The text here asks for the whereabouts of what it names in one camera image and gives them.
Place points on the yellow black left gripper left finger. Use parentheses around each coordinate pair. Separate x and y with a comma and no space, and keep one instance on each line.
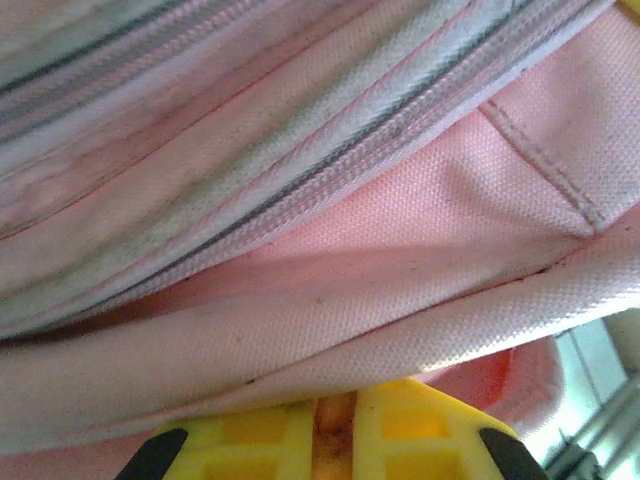
(240,450)

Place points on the pink student backpack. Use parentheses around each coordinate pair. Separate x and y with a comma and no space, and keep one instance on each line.
(350,225)

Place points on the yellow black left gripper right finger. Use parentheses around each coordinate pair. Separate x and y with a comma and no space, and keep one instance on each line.
(415,440)

